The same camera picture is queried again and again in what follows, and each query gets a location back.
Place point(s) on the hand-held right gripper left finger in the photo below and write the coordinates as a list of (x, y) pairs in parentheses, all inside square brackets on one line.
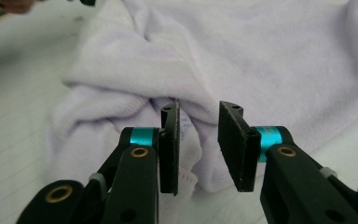
[(169, 149)]

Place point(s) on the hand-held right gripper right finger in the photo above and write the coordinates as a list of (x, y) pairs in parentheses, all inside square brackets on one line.
[(237, 146)]

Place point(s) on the lilac towel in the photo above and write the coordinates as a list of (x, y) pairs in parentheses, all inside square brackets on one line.
[(245, 62)]

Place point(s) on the white grid mat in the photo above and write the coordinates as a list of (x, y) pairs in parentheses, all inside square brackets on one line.
[(12, 124)]

